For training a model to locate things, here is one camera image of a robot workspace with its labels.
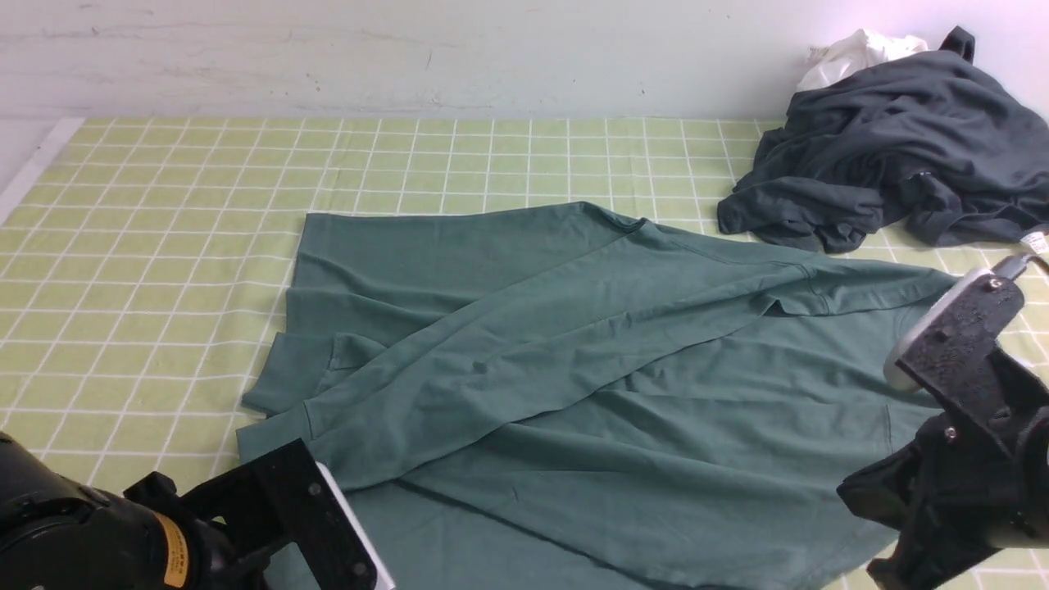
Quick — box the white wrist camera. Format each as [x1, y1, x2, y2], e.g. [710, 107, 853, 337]
[883, 268, 993, 393]
[316, 461, 397, 589]

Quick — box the white crumpled garment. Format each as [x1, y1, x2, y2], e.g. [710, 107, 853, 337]
[797, 29, 929, 93]

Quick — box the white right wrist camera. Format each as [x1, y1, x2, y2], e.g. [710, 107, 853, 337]
[883, 268, 993, 393]

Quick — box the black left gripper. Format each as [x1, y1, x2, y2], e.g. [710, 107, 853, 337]
[124, 439, 377, 589]

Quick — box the green checkered tablecloth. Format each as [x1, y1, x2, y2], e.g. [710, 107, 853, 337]
[0, 115, 1049, 590]

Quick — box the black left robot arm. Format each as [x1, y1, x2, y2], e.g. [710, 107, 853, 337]
[1, 434, 397, 589]

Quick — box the green long-sleeve top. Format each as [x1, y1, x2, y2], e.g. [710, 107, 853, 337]
[237, 202, 955, 589]

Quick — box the dark grey crumpled garment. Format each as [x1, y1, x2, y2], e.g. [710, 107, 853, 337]
[718, 27, 1048, 254]

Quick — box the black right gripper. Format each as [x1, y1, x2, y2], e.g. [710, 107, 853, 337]
[837, 279, 1048, 589]

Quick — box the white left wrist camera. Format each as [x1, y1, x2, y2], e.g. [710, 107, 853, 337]
[316, 461, 397, 589]

